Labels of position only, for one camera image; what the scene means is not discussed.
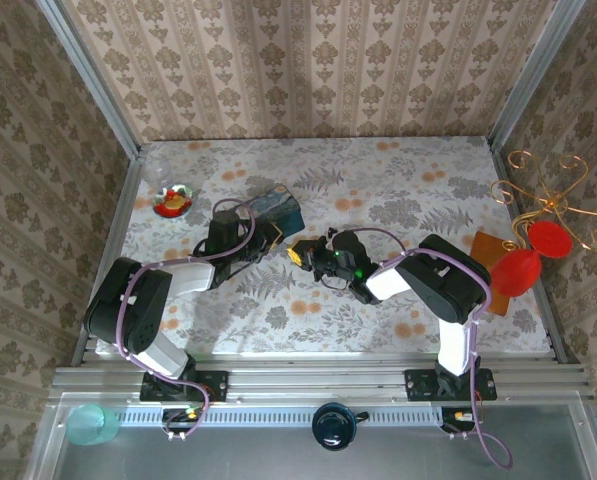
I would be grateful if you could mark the blue starry night tin box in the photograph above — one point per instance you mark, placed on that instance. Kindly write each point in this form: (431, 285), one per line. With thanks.
(278, 205)

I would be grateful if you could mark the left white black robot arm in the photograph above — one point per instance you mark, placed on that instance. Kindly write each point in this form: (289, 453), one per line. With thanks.
(188, 277)

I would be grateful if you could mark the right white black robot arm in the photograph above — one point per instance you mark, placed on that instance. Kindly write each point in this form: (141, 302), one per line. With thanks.
(453, 345)

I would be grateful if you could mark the floral tablecloth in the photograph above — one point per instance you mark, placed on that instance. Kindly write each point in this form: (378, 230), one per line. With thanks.
(328, 325)

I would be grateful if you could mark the glass bowl with red sweets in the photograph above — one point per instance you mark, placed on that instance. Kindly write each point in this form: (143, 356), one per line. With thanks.
(173, 201)

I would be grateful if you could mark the clear drinking glass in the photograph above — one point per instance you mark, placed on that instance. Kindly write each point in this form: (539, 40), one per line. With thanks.
(158, 171)

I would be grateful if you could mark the orange brown flat board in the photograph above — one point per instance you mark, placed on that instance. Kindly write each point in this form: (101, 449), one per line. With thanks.
(485, 247)

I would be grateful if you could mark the black round knob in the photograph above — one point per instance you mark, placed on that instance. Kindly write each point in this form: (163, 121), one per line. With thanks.
(334, 425)

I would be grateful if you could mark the black power connector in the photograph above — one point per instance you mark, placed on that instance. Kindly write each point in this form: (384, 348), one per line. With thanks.
(185, 414)
(459, 417)

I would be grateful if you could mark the red round disc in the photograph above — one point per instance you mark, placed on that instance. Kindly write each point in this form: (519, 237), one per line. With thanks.
(518, 272)
(550, 239)

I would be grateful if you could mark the teal plastic cup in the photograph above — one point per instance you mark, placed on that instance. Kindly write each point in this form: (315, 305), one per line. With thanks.
(90, 425)

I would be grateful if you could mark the aluminium front rail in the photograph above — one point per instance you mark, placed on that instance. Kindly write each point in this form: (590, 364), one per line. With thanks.
(303, 375)

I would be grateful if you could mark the aluminium side rail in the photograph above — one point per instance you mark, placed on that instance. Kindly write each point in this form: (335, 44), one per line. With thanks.
(123, 225)
(553, 310)

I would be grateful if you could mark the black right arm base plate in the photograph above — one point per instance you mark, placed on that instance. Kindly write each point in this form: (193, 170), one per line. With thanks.
(418, 385)

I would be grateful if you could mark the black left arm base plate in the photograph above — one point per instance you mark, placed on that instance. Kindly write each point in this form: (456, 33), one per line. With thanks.
(213, 385)

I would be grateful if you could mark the aluminium corner post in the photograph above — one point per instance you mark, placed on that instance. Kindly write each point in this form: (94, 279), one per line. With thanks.
(93, 85)
(533, 75)

